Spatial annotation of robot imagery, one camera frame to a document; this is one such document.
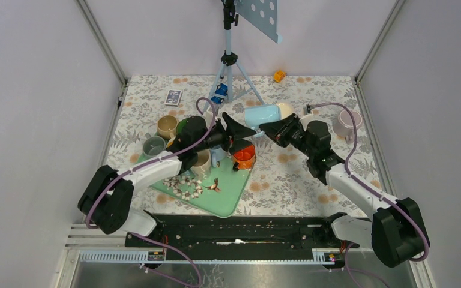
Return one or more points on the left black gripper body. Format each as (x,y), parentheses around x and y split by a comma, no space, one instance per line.
(218,136)

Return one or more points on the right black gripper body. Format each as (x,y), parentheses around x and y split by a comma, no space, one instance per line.
(297,140)

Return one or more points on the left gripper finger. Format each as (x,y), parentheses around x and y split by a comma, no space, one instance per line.
(236,145)
(236,130)

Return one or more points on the cream mug green inside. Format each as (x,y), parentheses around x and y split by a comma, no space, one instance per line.
(181,125)

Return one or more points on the orange mug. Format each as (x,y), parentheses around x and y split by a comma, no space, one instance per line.
(244,159)

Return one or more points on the light blue faceted mug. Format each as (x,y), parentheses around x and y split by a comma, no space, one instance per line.
(257,115)

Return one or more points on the beige mug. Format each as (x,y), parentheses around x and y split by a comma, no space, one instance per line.
(166,127)

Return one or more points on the lilac mug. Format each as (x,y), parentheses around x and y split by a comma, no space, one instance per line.
(346,123)

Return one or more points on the seahorse pattern mug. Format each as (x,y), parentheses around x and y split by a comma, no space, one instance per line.
(202,163)

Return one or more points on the grey blue mug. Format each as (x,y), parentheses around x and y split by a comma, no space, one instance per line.
(153,146)

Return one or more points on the light blue ribbed mug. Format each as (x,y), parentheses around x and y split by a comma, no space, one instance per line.
(217,154)

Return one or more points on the blue butterfly mug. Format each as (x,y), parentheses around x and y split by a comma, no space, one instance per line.
(170,142)

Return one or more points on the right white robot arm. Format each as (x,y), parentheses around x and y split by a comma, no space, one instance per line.
(394,230)

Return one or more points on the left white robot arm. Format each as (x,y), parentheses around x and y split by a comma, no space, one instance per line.
(106,202)

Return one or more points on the cream ribbed mug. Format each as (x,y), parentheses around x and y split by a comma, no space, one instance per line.
(285,110)

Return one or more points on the floral tablecloth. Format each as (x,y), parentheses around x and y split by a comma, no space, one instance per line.
(280,183)

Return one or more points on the playing card deck box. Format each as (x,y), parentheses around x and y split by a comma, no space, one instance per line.
(173,98)

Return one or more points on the blue toy car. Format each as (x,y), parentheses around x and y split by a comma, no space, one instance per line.
(220,94)

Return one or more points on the blue tripod stand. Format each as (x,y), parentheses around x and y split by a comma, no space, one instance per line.
(230,59)

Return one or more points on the green floral tray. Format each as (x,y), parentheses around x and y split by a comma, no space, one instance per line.
(214,190)

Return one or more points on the orange toy block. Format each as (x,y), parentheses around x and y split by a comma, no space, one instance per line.
(278,76)

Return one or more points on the perforated blue calibration plate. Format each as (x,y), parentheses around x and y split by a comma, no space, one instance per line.
(262,14)

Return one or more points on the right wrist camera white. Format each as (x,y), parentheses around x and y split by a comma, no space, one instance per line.
(306,119)

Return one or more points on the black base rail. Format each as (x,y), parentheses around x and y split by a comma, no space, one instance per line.
(248,238)

